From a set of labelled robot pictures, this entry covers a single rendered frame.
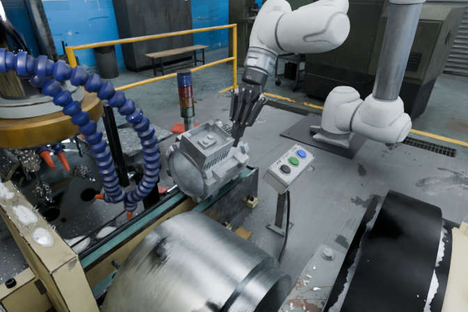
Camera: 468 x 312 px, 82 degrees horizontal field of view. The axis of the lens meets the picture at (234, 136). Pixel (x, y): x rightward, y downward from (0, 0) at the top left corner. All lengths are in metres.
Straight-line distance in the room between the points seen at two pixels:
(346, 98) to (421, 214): 1.19
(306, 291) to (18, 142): 0.44
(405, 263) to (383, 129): 1.15
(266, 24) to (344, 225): 0.69
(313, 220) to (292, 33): 0.62
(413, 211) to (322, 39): 0.54
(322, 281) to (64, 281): 0.37
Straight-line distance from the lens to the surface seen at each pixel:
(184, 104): 1.12
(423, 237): 0.21
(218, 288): 0.39
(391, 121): 1.32
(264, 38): 0.81
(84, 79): 0.33
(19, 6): 0.48
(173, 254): 0.43
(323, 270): 0.43
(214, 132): 0.83
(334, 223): 1.02
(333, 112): 1.41
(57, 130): 0.47
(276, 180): 0.74
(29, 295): 0.86
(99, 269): 0.83
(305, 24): 0.72
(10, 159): 0.84
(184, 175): 0.92
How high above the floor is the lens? 1.50
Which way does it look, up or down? 28 degrees down
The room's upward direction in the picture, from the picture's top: straight up
